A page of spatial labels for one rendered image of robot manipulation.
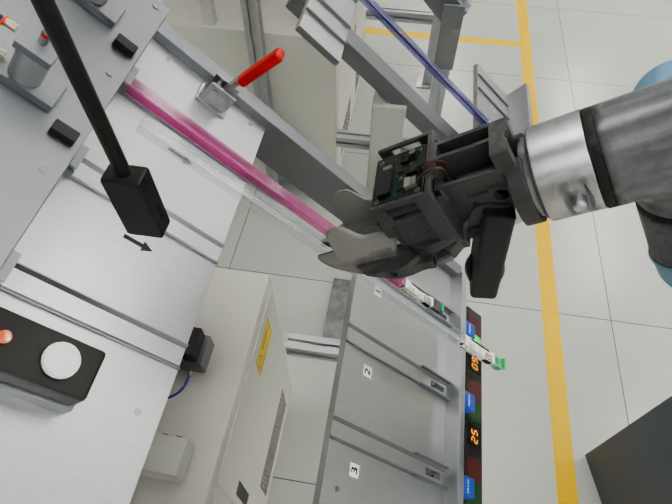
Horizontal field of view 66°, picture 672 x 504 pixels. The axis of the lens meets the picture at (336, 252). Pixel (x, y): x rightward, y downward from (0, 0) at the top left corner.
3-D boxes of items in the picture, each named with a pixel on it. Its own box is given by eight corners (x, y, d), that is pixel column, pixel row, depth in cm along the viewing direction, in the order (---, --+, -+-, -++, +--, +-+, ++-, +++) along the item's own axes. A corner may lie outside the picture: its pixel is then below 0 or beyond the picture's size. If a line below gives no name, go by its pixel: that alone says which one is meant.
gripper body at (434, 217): (371, 150, 45) (508, 97, 39) (416, 210, 50) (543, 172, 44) (361, 217, 41) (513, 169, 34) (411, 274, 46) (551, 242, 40)
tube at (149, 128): (495, 361, 67) (503, 359, 66) (496, 371, 66) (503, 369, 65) (141, 120, 42) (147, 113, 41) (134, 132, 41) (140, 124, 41)
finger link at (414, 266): (358, 238, 49) (443, 209, 44) (367, 248, 50) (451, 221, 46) (354, 278, 46) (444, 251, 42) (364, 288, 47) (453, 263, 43)
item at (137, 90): (435, 306, 74) (444, 303, 73) (435, 315, 73) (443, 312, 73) (111, 69, 49) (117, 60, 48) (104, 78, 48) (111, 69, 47)
